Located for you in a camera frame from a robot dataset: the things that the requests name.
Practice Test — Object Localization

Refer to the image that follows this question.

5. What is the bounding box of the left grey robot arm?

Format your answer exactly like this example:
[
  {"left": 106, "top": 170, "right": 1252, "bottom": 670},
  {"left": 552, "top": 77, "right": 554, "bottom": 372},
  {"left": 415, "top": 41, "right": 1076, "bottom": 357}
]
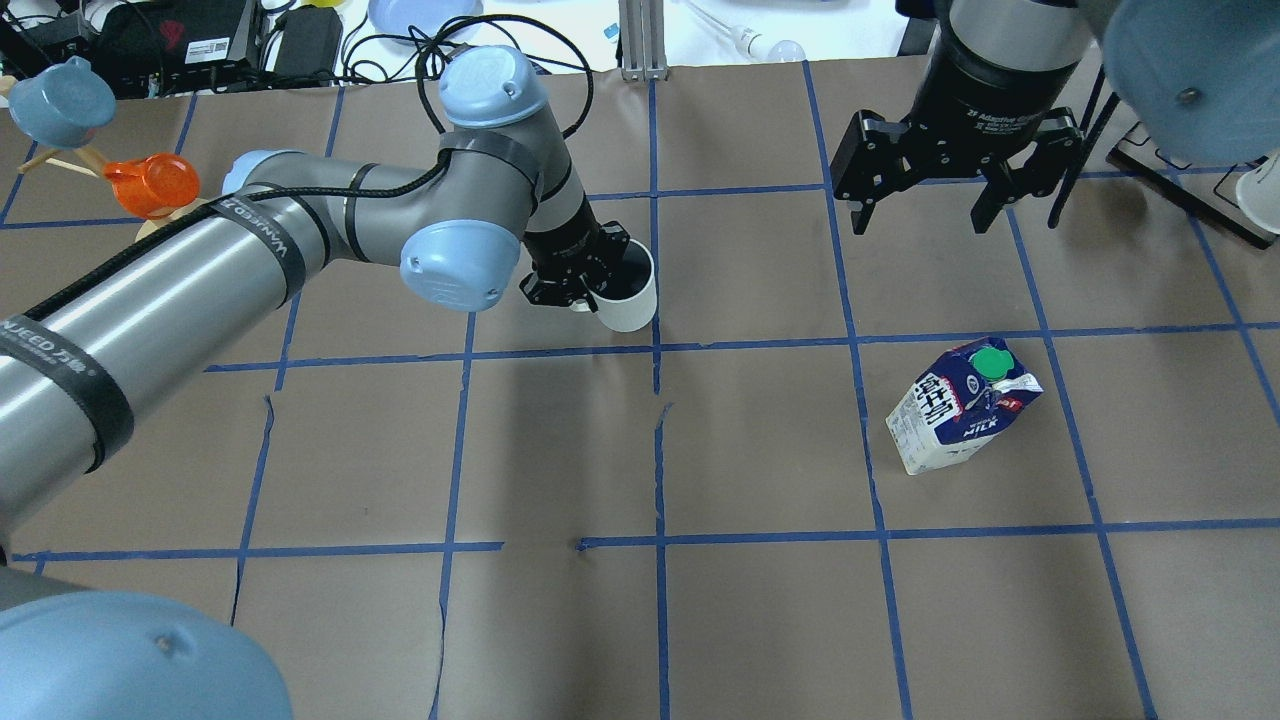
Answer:
[{"left": 3, "top": 46, "right": 657, "bottom": 719}]

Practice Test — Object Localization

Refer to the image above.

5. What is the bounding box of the orange plastic cup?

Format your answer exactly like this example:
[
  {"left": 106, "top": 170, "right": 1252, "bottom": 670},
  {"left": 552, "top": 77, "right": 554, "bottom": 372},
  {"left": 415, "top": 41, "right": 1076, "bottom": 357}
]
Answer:
[{"left": 102, "top": 152, "right": 202, "bottom": 220}]

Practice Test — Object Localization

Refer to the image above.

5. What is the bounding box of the blue white milk carton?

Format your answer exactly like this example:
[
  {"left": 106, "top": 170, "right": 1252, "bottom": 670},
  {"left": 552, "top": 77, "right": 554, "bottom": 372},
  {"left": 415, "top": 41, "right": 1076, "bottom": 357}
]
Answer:
[{"left": 884, "top": 336, "right": 1044, "bottom": 477}]

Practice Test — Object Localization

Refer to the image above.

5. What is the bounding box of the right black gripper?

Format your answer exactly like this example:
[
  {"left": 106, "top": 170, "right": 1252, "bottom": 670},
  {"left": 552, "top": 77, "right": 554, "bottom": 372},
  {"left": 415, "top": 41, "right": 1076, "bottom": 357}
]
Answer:
[{"left": 829, "top": 29, "right": 1084, "bottom": 234}]

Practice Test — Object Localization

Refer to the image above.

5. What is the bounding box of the light bulb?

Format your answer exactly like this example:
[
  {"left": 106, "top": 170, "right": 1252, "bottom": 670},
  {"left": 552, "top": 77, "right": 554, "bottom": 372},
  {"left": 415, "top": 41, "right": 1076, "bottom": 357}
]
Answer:
[{"left": 684, "top": 1, "right": 806, "bottom": 63}]

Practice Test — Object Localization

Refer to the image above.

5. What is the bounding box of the black power adapter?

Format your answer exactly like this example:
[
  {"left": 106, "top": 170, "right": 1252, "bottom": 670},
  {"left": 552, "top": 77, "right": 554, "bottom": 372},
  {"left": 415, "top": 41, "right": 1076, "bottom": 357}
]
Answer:
[{"left": 270, "top": 5, "right": 342, "bottom": 88}]

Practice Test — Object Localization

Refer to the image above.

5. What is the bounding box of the black flat stand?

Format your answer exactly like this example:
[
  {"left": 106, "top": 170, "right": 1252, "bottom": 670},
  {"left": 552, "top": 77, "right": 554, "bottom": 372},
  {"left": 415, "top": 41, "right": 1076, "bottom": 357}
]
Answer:
[{"left": 1106, "top": 123, "right": 1277, "bottom": 250}]

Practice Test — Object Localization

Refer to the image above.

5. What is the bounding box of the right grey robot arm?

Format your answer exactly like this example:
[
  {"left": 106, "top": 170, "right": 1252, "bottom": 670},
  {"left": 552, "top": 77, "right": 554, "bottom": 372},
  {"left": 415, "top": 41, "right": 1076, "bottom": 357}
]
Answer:
[{"left": 829, "top": 1, "right": 1277, "bottom": 237}]

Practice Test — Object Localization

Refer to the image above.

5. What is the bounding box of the white mug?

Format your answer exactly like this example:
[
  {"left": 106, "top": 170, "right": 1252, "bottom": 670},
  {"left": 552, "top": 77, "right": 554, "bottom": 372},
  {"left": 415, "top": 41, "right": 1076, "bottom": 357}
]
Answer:
[{"left": 570, "top": 240, "right": 658, "bottom": 333}]

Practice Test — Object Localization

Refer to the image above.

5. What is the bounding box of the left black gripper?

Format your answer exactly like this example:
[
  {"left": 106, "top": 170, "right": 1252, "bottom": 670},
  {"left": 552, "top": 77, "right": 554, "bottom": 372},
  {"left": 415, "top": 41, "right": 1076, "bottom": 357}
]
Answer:
[{"left": 521, "top": 199, "right": 630, "bottom": 307}]

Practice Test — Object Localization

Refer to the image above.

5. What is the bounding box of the blue plastic cup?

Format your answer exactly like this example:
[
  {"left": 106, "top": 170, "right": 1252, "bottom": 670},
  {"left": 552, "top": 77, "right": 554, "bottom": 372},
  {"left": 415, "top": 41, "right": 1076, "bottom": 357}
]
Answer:
[{"left": 6, "top": 56, "right": 116, "bottom": 150}]

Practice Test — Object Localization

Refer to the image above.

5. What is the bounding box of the blue plate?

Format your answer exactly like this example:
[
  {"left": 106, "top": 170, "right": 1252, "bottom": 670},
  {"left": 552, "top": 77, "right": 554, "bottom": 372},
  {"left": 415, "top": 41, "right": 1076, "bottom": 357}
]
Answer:
[{"left": 367, "top": 0, "right": 484, "bottom": 42}]

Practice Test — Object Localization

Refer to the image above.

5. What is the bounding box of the black cable bundle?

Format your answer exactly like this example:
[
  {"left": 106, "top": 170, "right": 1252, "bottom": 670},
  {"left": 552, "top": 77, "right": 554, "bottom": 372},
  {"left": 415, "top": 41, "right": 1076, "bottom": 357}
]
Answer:
[{"left": 340, "top": 12, "right": 602, "bottom": 83}]

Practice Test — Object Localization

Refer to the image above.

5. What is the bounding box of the aluminium frame post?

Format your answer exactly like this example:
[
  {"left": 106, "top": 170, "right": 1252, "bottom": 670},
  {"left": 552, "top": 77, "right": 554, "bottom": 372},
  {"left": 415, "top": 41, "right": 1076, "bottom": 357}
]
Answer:
[{"left": 616, "top": 0, "right": 669, "bottom": 82}]

